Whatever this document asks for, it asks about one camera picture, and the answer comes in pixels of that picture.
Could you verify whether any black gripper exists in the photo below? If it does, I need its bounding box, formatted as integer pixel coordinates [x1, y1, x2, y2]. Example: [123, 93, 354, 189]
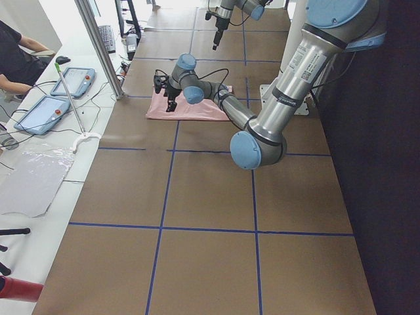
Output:
[154, 75, 180, 112]
[205, 9, 232, 51]

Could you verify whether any pink snoopy t-shirt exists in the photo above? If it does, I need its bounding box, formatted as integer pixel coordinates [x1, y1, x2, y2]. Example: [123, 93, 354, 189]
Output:
[146, 92, 229, 121]

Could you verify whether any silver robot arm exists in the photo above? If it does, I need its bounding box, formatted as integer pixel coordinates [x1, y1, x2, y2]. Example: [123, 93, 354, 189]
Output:
[205, 0, 272, 51]
[154, 1, 389, 169]

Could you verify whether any black keyboard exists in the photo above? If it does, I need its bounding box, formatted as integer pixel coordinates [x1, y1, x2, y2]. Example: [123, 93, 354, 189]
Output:
[98, 25, 116, 53]

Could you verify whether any upper blue teach pendant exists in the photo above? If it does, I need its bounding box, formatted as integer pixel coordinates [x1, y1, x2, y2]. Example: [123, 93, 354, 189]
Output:
[61, 67, 96, 99]

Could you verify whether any blue teach pendant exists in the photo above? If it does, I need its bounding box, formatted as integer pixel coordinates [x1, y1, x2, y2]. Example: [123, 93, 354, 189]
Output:
[61, 67, 96, 99]
[14, 95, 70, 135]

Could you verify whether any black computer mouse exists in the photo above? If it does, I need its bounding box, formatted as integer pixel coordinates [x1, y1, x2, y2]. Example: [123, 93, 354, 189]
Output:
[55, 56, 71, 65]

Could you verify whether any white hanger reaching pole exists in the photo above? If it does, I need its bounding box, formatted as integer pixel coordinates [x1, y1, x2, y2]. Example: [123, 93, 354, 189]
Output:
[54, 62, 101, 154]

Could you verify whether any lower blue teach pendant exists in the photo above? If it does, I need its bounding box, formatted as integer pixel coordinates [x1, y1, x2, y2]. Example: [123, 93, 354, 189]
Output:
[14, 95, 70, 135]

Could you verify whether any seated person in black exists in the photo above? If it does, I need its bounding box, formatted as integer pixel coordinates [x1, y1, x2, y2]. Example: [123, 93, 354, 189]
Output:
[1, 21, 51, 95]

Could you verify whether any clear plastic bag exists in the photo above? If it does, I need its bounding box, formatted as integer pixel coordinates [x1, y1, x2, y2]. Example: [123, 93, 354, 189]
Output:
[1, 144, 74, 218]

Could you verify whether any red fire extinguisher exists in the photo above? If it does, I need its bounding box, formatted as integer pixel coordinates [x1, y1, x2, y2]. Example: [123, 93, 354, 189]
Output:
[0, 276, 43, 303]

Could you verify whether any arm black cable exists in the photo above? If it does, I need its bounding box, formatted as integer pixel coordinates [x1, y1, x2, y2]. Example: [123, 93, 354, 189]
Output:
[154, 68, 230, 96]

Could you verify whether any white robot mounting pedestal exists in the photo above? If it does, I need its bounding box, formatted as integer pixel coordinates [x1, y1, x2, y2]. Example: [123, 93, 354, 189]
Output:
[259, 0, 316, 116]

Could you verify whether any aluminium frame post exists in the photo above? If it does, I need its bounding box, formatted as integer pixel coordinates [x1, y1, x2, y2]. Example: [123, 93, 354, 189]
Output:
[74, 0, 124, 100]

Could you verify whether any black camera tripod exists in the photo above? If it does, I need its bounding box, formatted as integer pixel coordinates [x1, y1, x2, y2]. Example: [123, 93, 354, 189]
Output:
[0, 226, 31, 276]

